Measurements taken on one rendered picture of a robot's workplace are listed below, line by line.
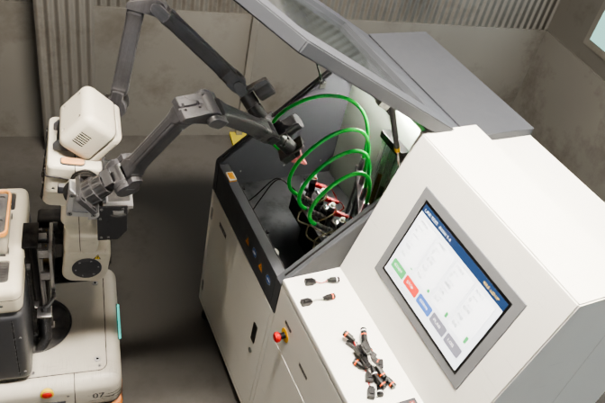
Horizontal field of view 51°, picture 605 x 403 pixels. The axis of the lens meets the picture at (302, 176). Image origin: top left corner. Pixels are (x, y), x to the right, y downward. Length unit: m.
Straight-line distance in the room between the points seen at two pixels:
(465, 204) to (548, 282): 0.33
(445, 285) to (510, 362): 0.28
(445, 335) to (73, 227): 1.32
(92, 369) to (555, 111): 3.48
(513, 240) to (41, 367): 1.87
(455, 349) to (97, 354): 1.51
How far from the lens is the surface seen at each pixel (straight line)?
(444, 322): 1.90
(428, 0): 4.35
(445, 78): 2.43
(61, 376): 2.76
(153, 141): 1.90
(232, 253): 2.61
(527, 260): 1.71
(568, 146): 4.72
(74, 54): 3.82
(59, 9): 3.70
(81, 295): 2.99
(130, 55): 2.32
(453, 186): 1.87
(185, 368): 3.09
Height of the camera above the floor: 2.57
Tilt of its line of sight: 38 degrees down
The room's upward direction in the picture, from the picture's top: 13 degrees clockwise
